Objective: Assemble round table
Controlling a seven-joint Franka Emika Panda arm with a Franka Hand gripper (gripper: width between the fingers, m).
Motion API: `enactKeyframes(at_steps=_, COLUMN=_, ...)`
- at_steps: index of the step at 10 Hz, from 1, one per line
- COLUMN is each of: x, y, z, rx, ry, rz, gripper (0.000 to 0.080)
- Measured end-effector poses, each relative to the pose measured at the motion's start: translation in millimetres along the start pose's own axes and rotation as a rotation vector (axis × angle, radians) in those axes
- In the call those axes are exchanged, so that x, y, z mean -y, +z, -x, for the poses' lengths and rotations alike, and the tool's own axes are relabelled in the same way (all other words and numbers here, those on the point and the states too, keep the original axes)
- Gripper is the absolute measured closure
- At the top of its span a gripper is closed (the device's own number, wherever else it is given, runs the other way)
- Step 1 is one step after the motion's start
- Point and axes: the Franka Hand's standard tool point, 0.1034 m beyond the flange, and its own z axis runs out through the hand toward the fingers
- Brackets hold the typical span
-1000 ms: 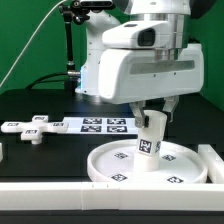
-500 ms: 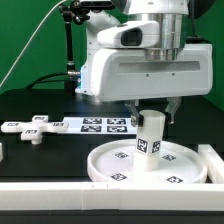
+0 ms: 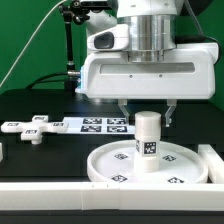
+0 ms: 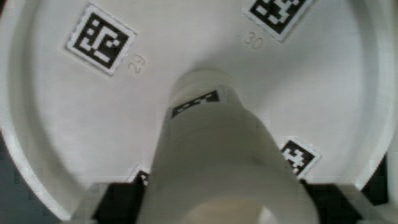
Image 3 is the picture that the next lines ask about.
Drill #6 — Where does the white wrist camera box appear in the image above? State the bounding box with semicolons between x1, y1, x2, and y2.
87;24;129;51

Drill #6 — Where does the white right fence rail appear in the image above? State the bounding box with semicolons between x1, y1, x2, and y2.
198;144;224;184

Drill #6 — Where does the white cross-shaped table base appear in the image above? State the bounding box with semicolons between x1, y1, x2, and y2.
1;115;69;144

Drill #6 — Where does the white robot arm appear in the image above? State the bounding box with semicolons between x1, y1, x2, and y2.
77;0;220;123

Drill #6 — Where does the white front fence rail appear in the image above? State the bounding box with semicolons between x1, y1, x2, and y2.
0;182;224;211

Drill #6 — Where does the white marker sheet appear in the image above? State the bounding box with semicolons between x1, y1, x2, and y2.
63;117;135;135

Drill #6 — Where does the white cable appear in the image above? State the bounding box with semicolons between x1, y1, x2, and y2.
0;0;68;88

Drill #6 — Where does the black cable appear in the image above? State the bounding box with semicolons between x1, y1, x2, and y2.
25;71;81;90

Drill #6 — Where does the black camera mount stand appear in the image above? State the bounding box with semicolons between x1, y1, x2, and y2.
59;0;110;95

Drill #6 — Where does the white fence rail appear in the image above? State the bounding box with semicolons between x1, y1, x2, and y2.
0;182;224;211
198;144;224;184

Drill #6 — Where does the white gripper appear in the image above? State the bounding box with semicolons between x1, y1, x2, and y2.
82;43;218;127

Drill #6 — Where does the white round table top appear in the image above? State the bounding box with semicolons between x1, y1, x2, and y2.
87;140;208;184

